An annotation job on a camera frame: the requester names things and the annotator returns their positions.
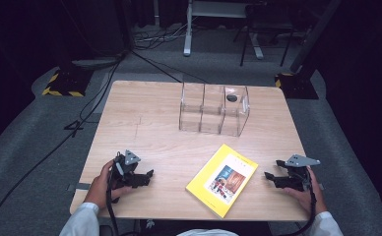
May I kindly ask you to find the hand-held gripper black cable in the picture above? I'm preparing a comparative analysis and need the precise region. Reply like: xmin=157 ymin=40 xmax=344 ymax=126
xmin=104 ymin=150 xmax=123 ymax=236
xmin=277 ymin=166 xmax=318 ymax=236

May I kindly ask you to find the left hand-held gripper black cable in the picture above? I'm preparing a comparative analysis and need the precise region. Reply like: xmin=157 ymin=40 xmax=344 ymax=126
xmin=104 ymin=150 xmax=123 ymax=236

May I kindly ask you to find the right hand-held gripper black cable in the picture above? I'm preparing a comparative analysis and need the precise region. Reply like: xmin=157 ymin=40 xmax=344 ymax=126
xmin=277 ymin=166 xmax=318 ymax=236

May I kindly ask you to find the clear acrylic book rack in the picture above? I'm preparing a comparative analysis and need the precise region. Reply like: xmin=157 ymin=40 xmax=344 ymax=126
xmin=177 ymin=81 xmax=251 ymax=138

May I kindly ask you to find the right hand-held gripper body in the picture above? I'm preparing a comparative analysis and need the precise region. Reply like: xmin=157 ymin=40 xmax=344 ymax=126
xmin=277 ymin=153 xmax=322 ymax=193

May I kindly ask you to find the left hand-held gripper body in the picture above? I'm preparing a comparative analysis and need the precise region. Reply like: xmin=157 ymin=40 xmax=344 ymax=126
xmin=111 ymin=149 xmax=148 ymax=191

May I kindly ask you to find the black metal stand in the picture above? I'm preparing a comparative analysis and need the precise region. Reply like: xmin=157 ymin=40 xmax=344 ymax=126
xmin=232 ymin=2 xmax=295 ymax=68

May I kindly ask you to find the bundle of floor cables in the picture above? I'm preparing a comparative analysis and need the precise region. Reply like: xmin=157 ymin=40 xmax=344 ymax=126
xmin=133 ymin=22 xmax=194 ymax=51

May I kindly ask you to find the yellow black striped stand base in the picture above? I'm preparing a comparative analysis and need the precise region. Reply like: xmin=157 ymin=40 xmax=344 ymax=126
xmin=274 ymin=72 xmax=320 ymax=100
xmin=41 ymin=66 xmax=94 ymax=98

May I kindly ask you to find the grey slanted metal pole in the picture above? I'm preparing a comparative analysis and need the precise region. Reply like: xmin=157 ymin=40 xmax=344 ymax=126
xmin=288 ymin=0 xmax=343 ymax=74

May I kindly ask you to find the person's left hand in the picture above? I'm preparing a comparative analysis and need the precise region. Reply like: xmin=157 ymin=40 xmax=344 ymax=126
xmin=83 ymin=158 xmax=135 ymax=211

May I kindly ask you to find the person's right hand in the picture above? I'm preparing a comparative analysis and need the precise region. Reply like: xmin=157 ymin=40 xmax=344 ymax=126
xmin=283 ymin=166 xmax=329 ymax=216

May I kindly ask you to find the yellow book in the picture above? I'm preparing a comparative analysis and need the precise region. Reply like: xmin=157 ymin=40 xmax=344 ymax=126
xmin=185 ymin=143 xmax=259 ymax=219

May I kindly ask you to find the person's white torso clothing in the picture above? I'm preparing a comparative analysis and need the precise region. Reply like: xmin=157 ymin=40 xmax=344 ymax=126
xmin=176 ymin=228 xmax=240 ymax=236

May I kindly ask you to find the long black floor cable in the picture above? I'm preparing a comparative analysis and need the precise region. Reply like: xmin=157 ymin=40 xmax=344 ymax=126
xmin=0 ymin=48 xmax=128 ymax=232

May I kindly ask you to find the thin black floor cable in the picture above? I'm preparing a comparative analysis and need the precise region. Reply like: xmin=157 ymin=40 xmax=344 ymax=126
xmin=129 ymin=48 xmax=210 ymax=85

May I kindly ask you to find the white desk frame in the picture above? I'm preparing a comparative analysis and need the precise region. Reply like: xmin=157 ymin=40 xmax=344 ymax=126
xmin=182 ymin=0 xmax=266 ymax=61

